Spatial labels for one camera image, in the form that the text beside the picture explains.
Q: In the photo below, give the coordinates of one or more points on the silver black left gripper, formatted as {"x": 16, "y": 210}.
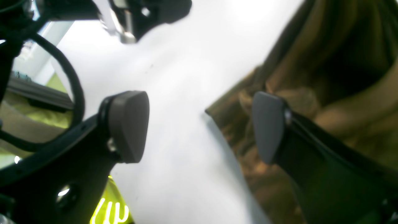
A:
{"x": 129, "y": 20}

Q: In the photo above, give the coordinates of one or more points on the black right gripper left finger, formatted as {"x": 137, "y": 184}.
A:
{"x": 63, "y": 183}

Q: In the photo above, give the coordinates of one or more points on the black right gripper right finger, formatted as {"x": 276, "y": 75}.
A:
{"x": 332, "y": 183}

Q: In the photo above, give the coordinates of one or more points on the camouflage T-shirt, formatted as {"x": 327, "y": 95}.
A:
{"x": 335, "y": 63}

